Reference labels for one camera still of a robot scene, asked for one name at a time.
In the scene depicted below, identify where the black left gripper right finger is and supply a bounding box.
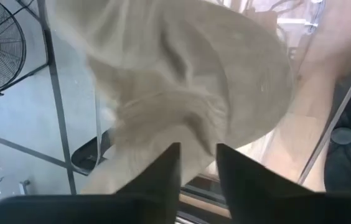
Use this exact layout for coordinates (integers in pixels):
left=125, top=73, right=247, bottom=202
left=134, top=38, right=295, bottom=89
left=216, top=143, right=351, bottom=224

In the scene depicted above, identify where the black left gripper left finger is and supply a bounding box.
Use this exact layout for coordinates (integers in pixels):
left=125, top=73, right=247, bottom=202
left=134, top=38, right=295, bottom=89
left=0, top=142, right=182, bottom=224

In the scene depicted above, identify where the beige fabric hat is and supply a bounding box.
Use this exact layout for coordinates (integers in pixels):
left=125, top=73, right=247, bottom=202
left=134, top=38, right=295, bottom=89
left=46, top=0, right=296, bottom=195

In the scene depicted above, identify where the grey metal bar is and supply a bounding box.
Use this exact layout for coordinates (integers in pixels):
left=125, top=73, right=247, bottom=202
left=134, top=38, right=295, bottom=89
left=297, top=46, right=351, bottom=185

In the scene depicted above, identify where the black frame foot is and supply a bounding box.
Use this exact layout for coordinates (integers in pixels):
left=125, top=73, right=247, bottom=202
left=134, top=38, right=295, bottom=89
left=70, top=129, right=115, bottom=172

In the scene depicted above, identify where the small white floor bracket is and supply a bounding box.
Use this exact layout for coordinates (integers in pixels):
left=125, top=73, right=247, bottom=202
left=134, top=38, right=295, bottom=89
left=18, top=179, right=32, bottom=195

